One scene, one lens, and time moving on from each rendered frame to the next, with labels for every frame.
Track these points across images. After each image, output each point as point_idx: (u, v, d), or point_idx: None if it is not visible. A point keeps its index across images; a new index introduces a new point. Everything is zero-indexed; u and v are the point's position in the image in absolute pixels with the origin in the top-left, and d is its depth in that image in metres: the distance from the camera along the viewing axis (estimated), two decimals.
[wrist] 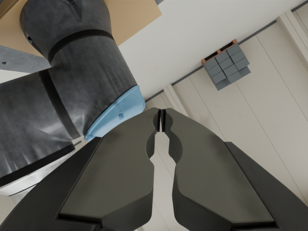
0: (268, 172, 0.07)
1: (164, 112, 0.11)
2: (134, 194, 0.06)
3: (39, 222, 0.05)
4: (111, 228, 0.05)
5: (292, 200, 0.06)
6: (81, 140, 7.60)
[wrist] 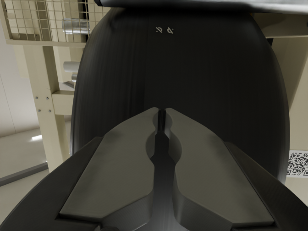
0: (268, 172, 0.07)
1: (164, 112, 0.11)
2: (134, 194, 0.06)
3: (39, 222, 0.05)
4: (111, 228, 0.05)
5: (292, 200, 0.06)
6: None
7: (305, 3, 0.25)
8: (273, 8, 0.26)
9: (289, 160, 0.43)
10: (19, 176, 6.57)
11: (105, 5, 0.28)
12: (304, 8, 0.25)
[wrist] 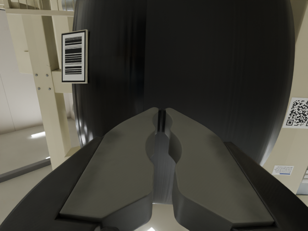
0: (268, 172, 0.07)
1: (164, 112, 0.11)
2: (134, 194, 0.06)
3: (39, 222, 0.05)
4: (111, 228, 0.05)
5: (292, 200, 0.06)
6: None
7: None
8: None
9: (292, 109, 0.42)
10: (19, 173, 6.56)
11: None
12: None
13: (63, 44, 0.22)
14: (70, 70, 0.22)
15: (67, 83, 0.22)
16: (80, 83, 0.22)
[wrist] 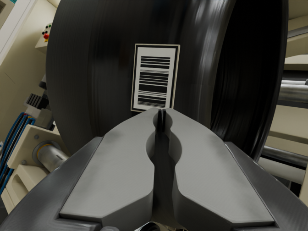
0: (268, 172, 0.07)
1: (164, 112, 0.11)
2: (134, 194, 0.06)
3: (39, 222, 0.05)
4: (111, 228, 0.05)
5: (292, 200, 0.06)
6: None
7: (46, 159, 0.39)
8: (54, 162, 0.37)
9: None
10: None
11: (149, 221, 0.23)
12: (46, 156, 0.39)
13: (169, 100, 0.16)
14: (159, 62, 0.16)
15: (167, 44, 0.15)
16: (143, 44, 0.16)
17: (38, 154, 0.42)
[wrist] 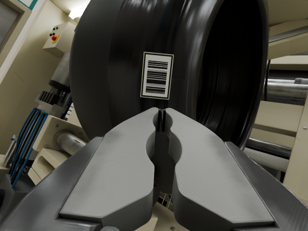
0: (268, 172, 0.07)
1: (164, 112, 0.11)
2: (134, 194, 0.06)
3: (39, 222, 0.05)
4: (111, 228, 0.05)
5: (292, 200, 0.06)
6: None
7: (65, 143, 0.47)
8: (73, 145, 0.45)
9: None
10: None
11: None
12: (66, 141, 0.48)
13: (167, 89, 0.25)
14: (160, 64, 0.25)
15: (166, 54, 0.24)
16: (149, 52, 0.24)
17: (58, 140, 0.50)
